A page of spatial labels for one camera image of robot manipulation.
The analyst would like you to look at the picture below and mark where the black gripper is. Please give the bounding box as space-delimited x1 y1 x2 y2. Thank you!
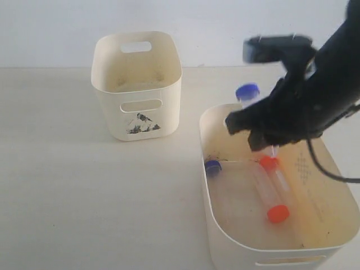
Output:
226 50 326 154

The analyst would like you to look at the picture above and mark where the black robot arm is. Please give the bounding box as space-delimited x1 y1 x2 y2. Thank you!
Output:
225 1 359 151

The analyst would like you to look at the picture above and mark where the large cream plastic bin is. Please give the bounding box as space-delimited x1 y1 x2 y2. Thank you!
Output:
199 103 359 269

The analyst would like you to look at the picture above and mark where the small cream plastic bin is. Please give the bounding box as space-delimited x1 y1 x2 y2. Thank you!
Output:
91 31 182 141

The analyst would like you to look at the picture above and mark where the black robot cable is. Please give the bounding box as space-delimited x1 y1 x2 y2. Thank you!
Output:
306 102 360 183

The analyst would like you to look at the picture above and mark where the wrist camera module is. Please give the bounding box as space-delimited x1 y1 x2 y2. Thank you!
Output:
242 34 313 64

